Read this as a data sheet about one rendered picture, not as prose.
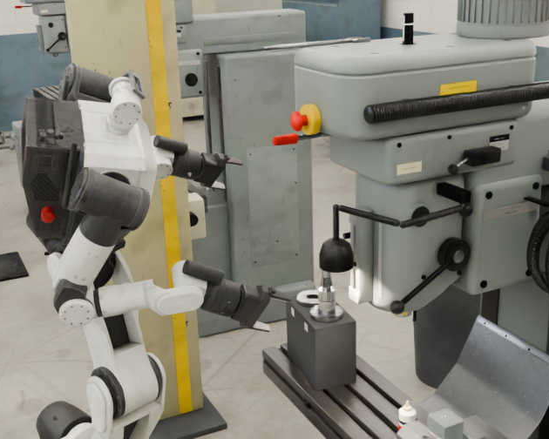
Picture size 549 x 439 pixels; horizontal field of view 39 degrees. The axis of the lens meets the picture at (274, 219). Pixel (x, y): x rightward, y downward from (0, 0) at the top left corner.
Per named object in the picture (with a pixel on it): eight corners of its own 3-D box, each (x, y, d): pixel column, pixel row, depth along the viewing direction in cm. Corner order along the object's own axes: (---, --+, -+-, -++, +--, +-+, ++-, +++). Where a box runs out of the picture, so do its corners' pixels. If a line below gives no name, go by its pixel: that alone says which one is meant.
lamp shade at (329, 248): (312, 266, 164) (311, 239, 162) (335, 257, 168) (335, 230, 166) (337, 275, 159) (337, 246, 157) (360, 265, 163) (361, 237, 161)
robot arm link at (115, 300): (148, 318, 183) (65, 334, 180) (145, 290, 191) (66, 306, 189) (141, 284, 177) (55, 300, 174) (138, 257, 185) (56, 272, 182)
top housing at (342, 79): (349, 146, 145) (348, 59, 139) (285, 122, 167) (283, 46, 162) (540, 117, 164) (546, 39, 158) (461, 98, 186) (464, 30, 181)
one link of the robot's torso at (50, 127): (14, 271, 181) (29, 148, 160) (12, 180, 205) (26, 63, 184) (140, 275, 192) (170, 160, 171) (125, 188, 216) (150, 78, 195)
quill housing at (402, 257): (394, 327, 166) (397, 184, 155) (344, 293, 183) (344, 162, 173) (465, 308, 174) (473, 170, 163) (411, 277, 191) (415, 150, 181)
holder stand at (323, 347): (315, 391, 208) (314, 324, 202) (287, 354, 228) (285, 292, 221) (356, 382, 212) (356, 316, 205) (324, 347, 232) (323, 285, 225)
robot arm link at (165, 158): (179, 187, 226) (144, 179, 219) (172, 162, 232) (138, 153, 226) (198, 160, 220) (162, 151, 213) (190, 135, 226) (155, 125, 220)
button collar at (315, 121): (313, 138, 152) (312, 107, 150) (299, 131, 158) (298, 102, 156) (321, 136, 153) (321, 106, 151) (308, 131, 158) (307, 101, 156)
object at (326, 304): (338, 312, 208) (338, 293, 206) (322, 315, 206) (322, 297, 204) (330, 306, 212) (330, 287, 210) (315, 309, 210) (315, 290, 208)
